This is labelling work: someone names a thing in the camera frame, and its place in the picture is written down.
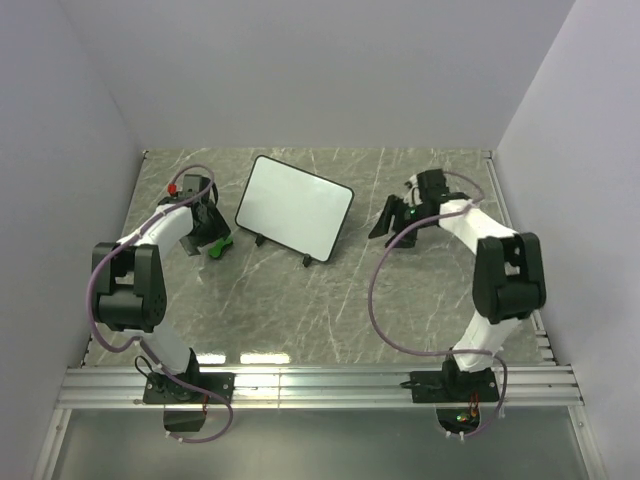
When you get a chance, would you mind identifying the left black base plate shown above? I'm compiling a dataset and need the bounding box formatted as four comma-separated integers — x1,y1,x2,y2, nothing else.
142,370,236,405

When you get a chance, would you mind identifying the green whiteboard eraser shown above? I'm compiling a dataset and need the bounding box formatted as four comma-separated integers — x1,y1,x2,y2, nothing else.
207,236,233,260

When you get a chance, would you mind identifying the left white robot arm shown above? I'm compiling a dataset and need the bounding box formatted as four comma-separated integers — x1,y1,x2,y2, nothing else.
86,166,233,404

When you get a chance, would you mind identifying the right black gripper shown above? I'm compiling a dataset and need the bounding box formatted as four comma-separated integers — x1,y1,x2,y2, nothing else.
367,194,432,249

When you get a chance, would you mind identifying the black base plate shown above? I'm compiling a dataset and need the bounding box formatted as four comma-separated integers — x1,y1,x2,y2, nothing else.
142,370,236,405
400,369,500,404

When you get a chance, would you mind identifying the small whiteboard black frame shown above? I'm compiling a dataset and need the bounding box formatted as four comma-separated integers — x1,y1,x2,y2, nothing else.
235,155,355,266

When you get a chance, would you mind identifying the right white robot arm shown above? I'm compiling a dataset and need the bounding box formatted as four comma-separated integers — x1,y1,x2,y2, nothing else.
369,169,547,404

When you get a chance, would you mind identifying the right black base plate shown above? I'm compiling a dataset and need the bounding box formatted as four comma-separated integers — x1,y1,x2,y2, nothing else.
400,369,500,404

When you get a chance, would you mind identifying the aluminium mounting rail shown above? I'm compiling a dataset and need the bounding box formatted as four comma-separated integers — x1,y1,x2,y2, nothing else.
56,365,584,410

